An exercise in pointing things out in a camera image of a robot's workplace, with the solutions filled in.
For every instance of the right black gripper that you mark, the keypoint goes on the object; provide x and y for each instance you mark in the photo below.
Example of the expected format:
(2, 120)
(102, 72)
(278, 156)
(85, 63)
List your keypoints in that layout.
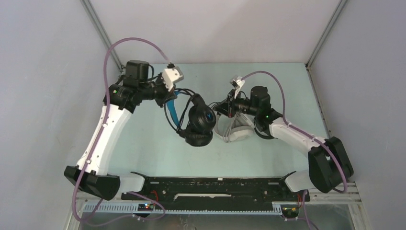
(228, 108)

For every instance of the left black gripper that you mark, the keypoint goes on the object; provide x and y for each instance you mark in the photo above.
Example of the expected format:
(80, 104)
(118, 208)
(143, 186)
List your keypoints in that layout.
(167, 96)

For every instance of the black blue headphones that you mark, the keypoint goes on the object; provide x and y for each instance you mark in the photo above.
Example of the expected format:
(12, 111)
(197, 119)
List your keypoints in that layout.
(196, 122)

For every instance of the white headphones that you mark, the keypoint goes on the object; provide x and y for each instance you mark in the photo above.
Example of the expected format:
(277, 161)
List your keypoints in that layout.
(240, 128)

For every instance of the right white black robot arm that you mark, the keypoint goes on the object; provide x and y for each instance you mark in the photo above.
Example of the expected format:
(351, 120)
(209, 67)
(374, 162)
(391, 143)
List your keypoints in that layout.
(328, 162)

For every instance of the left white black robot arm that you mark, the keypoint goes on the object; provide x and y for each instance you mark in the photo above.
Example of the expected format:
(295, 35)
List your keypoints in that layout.
(90, 174)

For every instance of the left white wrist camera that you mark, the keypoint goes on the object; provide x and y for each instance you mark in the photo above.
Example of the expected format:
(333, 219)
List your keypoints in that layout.
(171, 75)

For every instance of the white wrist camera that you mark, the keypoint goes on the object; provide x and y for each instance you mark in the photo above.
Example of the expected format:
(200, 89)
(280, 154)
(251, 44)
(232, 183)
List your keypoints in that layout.
(237, 82)
(171, 75)

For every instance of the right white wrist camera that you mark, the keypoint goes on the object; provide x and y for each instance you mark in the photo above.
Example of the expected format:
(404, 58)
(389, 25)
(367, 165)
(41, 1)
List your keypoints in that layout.
(237, 82)

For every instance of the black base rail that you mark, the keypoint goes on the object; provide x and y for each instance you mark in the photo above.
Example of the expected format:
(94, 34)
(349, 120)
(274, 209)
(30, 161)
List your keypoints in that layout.
(215, 194)

